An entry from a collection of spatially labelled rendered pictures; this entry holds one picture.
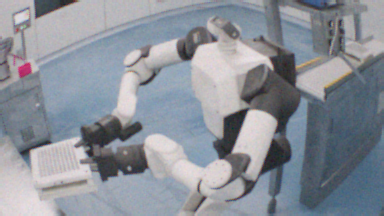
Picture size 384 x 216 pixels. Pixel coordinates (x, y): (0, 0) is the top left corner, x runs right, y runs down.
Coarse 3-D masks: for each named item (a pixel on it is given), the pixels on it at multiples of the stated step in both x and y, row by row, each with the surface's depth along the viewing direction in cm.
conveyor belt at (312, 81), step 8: (376, 48) 246; (320, 64) 218; (328, 64) 218; (336, 64) 218; (344, 64) 217; (352, 64) 217; (304, 72) 208; (312, 72) 208; (320, 72) 208; (328, 72) 207; (336, 72) 207; (344, 72) 206; (304, 80) 199; (312, 80) 199; (320, 80) 198; (328, 80) 198; (304, 88) 196; (312, 88) 191; (320, 88) 190; (320, 96) 186
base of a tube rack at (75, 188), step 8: (64, 184) 117; (72, 184) 117; (80, 184) 117; (48, 192) 112; (56, 192) 113; (64, 192) 114; (72, 192) 115; (80, 192) 116; (88, 192) 117; (40, 200) 111
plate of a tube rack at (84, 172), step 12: (60, 144) 131; (36, 156) 124; (72, 156) 124; (84, 156) 124; (36, 168) 117; (84, 168) 118; (36, 180) 111; (48, 180) 111; (60, 180) 112; (72, 180) 114
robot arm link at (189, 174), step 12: (180, 168) 115; (192, 168) 113; (204, 168) 114; (180, 180) 114; (192, 180) 110; (240, 180) 106; (204, 192) 107; (216, 192) 104; (228, 192) 105; (240, 192) 107
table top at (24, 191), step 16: (0, 144) 171; (0, 160) 156; (16, 160) 156; (0, 176) 143; (16, 176) 144; (0, 192) 132; (16, 192) 133; (32, 192) 134; (0, 208) 122; (16, 208) 123; (32, 208) 124; (48, 208) 125
